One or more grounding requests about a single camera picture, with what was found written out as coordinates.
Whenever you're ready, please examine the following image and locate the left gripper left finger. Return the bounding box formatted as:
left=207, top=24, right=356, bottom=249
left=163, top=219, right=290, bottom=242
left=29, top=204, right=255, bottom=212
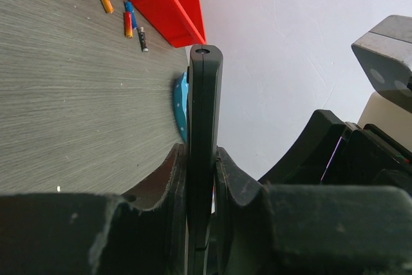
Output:
left=1, top=144, right=187, bottom=274

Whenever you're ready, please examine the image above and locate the blue polka dot plate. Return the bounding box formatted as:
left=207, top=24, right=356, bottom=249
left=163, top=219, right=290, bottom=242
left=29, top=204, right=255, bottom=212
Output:
left=173, top=72, right=189, bottom=143

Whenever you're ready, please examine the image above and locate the black remote control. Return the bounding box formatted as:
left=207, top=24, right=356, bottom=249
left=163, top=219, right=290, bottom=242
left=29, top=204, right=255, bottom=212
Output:
left=186, top=43, right=224, bottom=275

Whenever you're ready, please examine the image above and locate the blue battery near bin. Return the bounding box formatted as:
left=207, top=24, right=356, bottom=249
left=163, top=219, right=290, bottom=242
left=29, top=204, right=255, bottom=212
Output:
left=124, top=1, right=138, bottom=30

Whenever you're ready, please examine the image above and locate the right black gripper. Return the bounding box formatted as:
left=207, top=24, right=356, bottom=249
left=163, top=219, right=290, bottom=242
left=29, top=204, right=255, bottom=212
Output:
left=259, top=109, right=411, bottom=194

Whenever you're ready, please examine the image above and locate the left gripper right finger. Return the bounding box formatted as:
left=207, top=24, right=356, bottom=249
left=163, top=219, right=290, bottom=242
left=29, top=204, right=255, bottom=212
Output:
left=215, top=148, right=411, bottom=274

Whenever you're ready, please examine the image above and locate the dark battery near bin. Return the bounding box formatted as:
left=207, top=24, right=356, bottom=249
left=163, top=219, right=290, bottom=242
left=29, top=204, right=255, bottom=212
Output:
left=138, top=27, right=149, bottom=52

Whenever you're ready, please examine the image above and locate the red battery near bin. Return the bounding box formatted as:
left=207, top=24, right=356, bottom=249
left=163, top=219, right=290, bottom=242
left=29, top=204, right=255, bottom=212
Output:
left=124, top=12, right=133, bottom=39

